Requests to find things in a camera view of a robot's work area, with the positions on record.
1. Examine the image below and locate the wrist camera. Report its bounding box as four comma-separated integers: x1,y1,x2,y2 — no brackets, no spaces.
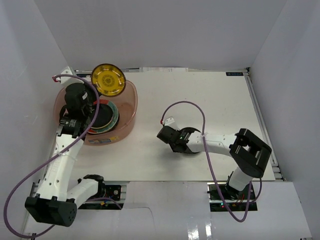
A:
52,66,76,85
161,116,180,131

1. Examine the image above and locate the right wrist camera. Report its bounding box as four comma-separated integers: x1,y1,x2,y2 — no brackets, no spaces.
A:
161,116,180,131

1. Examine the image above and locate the black plate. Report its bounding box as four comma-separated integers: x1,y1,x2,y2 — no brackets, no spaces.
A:
178,127,200,155
91,100,116,130

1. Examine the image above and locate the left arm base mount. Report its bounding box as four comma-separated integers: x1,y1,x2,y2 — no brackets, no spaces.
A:
79,184,127,210

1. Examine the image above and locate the red plate with teal flower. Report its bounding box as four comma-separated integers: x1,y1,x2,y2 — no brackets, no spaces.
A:
88,99,120,135

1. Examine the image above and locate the pink translucent plastic bin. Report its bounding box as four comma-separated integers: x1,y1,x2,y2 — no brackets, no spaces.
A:
54,79,138,147

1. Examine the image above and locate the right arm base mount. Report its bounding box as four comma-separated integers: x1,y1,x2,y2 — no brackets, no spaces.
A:
207,182,249,213

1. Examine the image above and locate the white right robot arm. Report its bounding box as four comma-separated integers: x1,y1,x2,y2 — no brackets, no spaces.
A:
157,126,272,200

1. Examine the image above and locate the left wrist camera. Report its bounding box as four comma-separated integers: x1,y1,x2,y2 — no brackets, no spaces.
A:
52,66,76,85

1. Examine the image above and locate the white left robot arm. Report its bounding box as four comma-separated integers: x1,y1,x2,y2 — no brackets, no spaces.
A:
24,83,106,227

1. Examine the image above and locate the yellow patterned plate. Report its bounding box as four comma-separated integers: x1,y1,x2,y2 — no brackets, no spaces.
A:
90,63,127,97

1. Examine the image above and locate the blue-green glazed plate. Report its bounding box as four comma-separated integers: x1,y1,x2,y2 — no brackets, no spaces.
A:
99,113,120,134

